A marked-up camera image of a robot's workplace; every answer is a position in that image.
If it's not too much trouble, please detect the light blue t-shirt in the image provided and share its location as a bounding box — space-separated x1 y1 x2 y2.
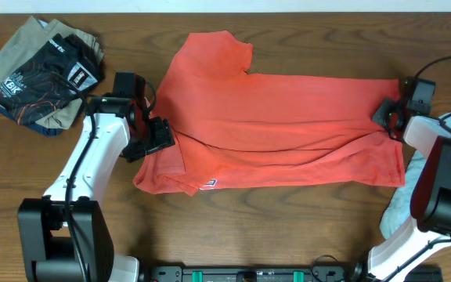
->
379 117 451 239

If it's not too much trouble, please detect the left black cable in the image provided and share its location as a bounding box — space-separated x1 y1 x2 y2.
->
49 71 158 282

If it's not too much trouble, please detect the black patterned folded shirt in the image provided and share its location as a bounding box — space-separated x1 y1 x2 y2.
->
0 34 104 125

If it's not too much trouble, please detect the navy folded garment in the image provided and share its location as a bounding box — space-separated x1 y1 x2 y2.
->
0 93 88 137

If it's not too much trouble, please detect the khaki folded garment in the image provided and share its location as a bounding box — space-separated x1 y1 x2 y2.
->
0 17 103 125

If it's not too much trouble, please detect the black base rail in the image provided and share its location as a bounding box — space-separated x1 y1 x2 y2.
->
139 266 352 282

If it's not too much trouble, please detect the red t-shirt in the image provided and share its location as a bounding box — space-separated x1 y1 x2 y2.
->
133 31 405 195

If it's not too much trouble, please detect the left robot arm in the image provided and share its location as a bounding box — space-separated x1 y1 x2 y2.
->
17 72 175 281

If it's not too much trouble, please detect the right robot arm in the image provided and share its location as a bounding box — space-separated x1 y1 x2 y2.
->
352 77 451 281

